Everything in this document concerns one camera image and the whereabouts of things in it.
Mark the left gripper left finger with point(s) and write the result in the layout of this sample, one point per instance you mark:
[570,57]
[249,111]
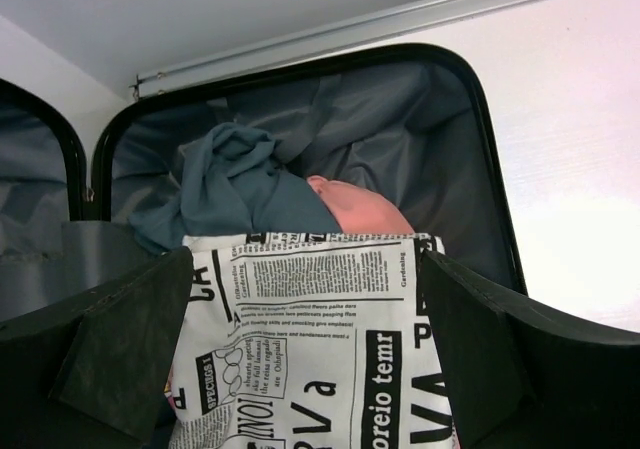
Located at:
[117,365]

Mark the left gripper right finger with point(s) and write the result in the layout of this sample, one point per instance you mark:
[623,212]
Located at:
[488,388]

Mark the grey-blue shirt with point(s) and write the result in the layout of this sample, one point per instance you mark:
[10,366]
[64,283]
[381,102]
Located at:
[232,184]

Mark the pink Snoopy sweatshirt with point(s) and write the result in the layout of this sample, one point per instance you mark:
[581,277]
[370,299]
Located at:
[358,210]

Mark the blue open suitcase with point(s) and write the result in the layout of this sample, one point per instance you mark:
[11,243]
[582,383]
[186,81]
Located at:
[408,121]

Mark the newspaper print fabric bag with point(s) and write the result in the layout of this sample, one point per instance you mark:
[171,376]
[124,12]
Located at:
[296,340]

